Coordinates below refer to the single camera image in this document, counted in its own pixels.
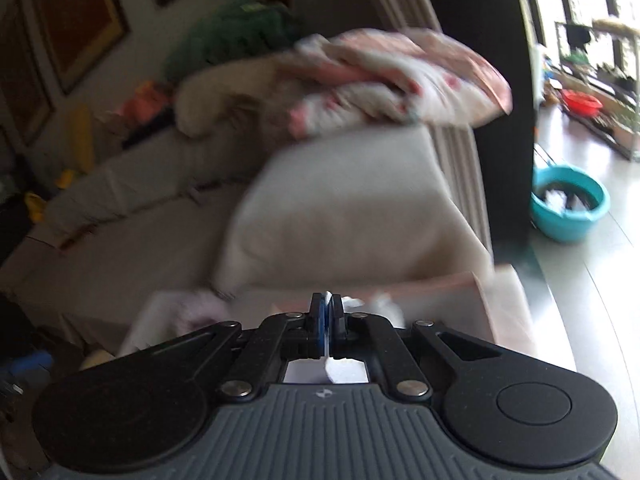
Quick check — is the metal shoe rack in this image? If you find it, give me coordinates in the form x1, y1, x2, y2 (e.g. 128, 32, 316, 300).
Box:
554, 16, 639, 162

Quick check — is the framed wall picture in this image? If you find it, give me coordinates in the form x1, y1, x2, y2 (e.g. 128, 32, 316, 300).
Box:
32, 0, 129, 96

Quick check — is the beige curtain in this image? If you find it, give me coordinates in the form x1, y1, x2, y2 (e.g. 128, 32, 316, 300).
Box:
372, 0, 512, 250

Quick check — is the white waffle cloth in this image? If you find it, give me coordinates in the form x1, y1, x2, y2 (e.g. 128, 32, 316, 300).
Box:
283, 292, 406, 385

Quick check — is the floral pink blanket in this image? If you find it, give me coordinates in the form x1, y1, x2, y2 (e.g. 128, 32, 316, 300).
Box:
278, 27, 514, 141

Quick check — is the red plastic basket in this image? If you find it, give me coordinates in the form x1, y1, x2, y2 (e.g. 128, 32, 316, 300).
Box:
561, 89, 603, 118

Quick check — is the pink cardboard box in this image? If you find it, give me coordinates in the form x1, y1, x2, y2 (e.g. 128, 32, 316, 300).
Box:
269, 268, 536, 356

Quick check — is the teal plastic basin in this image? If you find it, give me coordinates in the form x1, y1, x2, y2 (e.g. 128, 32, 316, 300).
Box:
530, 165, 611, 244

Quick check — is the white table cloth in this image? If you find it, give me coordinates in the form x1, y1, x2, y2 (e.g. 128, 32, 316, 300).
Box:
117, 288, 282, 358

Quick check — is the beige sofa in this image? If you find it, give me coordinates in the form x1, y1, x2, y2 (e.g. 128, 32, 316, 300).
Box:
1, 122, 494, 351

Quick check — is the green cushion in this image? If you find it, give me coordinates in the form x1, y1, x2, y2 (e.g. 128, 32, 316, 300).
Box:
163, 0, 303, 84

